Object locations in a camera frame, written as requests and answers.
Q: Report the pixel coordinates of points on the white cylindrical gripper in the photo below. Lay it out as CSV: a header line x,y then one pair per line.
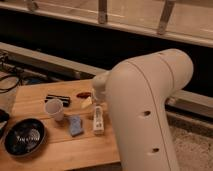
x,y
99,96

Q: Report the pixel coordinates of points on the white bottle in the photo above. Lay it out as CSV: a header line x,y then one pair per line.
x,y
98,122

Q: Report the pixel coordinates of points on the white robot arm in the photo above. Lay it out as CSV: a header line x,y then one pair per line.
x,y
135,91

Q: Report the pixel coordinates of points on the red-brown oblong object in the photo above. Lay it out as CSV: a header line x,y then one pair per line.
x,y
83,95

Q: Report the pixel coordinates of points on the black rectangular case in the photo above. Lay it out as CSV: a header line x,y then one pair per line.
x,y
64,99

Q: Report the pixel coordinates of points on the blue sponge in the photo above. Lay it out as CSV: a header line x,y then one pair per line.
x,y
75,127

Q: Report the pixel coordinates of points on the wooden table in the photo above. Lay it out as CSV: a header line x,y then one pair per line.
x,y
59,151

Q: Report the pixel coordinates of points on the white plastic cup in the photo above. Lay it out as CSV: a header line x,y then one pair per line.
x,y
54,108

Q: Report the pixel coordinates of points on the black bowl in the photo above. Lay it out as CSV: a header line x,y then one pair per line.
x,y
25,137

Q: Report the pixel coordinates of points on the dark object at left edge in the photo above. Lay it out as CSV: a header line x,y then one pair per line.
x,y
4,117

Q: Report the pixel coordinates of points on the metal rail frame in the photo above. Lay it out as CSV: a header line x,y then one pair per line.
x,y
183,100

